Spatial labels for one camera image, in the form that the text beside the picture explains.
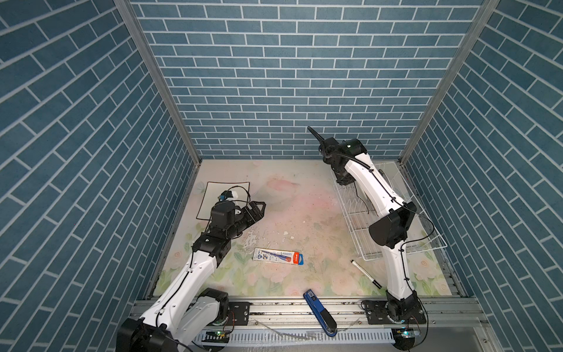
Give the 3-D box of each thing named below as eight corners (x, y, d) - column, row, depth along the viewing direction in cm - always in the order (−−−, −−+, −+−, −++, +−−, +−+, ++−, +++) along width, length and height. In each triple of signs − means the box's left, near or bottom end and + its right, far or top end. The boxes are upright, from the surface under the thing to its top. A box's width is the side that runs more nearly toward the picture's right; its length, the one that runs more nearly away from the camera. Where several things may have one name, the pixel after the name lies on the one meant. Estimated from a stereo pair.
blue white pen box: (252, 260, 88) (251, 259, 86) (254, 249, 91) (254, 247, 89) (303, 265, 87) (303, 263, 85) (304, 253, 90) (304, 251, 88)
